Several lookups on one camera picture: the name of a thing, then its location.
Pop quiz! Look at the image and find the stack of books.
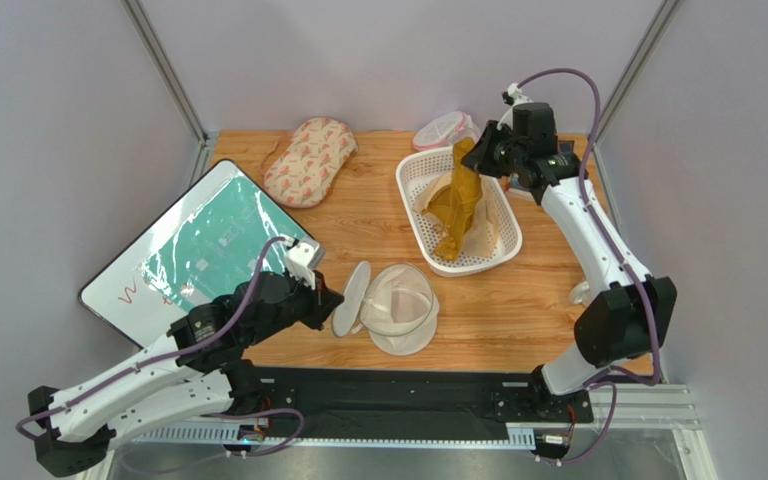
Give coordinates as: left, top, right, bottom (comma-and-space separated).
502, 136, 578, 201

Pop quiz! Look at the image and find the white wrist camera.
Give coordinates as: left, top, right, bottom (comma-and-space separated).
284, 237, 325, 290
499, 83, 533, 129

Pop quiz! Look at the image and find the whiteboard with green sheet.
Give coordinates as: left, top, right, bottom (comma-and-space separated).
79, 160, 308, 347

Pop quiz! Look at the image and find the beige bra in basket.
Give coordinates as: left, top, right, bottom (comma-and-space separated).
412, 172, 500, 262

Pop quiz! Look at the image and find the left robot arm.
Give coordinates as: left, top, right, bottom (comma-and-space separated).
27, 271, 344, 478

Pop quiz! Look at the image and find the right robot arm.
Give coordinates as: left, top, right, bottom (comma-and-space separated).
462, 100, 677, 396

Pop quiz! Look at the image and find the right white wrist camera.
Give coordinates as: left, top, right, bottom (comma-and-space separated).
499, 83, 533, 129

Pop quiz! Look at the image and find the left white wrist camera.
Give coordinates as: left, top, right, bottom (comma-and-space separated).
284, 237, 325, 290

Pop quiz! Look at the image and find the pink-trimmed mesh bag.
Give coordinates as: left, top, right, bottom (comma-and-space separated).
412, 110, 481, 151

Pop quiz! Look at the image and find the white mug yellow inside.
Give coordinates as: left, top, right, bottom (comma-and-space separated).
568, 280, 593, 307

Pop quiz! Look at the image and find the yellow bra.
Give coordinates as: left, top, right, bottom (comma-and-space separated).
420, 137, 482, 261

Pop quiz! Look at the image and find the white perforated plastic basket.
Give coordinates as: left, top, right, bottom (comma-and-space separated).
395, 146, 523, 277

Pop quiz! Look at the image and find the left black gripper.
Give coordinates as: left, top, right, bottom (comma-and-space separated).
246, 266, 345, 346

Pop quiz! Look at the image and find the floral fabric pouch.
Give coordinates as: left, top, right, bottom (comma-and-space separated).
263, 117, 358, 209

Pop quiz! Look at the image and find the round white mesh laundry bag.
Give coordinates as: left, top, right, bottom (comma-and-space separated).
331, 261, 440, 356

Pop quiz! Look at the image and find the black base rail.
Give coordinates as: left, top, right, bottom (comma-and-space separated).
244, 367, 594, 443

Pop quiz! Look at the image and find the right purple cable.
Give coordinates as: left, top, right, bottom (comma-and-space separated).
517, 67, 664, 387

